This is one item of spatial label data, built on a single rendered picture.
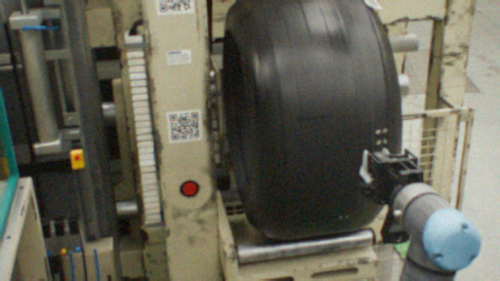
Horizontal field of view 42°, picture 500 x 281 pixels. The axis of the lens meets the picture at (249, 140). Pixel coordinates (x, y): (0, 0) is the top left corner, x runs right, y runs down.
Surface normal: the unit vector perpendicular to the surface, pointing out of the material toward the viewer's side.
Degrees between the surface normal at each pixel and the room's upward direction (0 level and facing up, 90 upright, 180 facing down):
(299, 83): 56
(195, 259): 90
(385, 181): 83
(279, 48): 44
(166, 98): 90
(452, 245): 83
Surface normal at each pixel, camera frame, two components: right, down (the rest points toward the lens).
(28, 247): 0.18, 0.42
